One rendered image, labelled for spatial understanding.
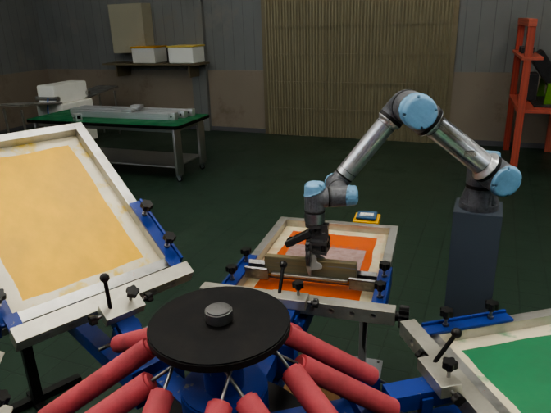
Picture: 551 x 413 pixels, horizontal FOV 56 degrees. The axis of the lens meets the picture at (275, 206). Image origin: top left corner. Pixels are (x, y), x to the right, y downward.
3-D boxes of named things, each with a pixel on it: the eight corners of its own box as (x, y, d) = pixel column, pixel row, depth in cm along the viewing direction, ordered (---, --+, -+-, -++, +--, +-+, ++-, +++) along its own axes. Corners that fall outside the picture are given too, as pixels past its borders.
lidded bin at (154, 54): (169, 61, 949) (167, 45, 939) (155, 63, 912) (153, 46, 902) (145, 61, 968) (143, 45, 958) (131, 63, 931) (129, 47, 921)
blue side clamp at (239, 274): (247, 266, 220) (246, 251, 217) (258, 268, 218) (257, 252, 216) (220, 301, 193) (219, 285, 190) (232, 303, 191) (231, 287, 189)
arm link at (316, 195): (329, 185, 181) (304, 186, 180) (329, 214, 184) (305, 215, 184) (325, 179, 188) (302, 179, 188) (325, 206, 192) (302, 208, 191)
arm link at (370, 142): (397, 79, 192) (316, 180, 203) (406, 83, 181) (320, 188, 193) (420, 98, 195) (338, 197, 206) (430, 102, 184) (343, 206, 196)
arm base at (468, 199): (498, 202, 210) (502, 179, 207) (498, 215, 197) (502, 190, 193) (459, 198, 215) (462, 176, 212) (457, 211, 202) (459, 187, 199)
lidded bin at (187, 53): (206, 61, 920) (204, 44, 910) (193, 63, 883) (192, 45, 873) (180, 61, 940) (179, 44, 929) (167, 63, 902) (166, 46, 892)
